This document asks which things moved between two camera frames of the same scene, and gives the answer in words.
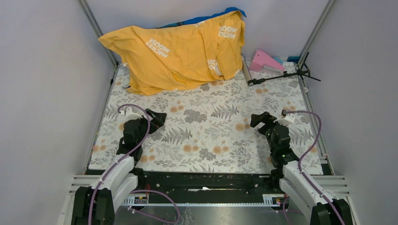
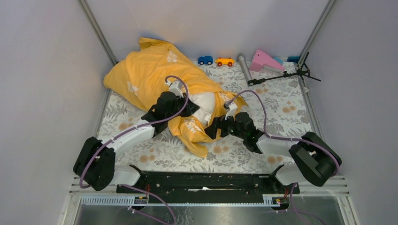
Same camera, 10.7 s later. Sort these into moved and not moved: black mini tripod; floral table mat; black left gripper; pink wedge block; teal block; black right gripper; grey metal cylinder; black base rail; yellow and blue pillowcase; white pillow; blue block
Moved: yellow and blue pillowcase; black left gripper; black right gripper; white pillow
Not moved: floral table mat; pink wedge block; grey metal cylinder; teal block; black mini tripod; blue block; black base rail
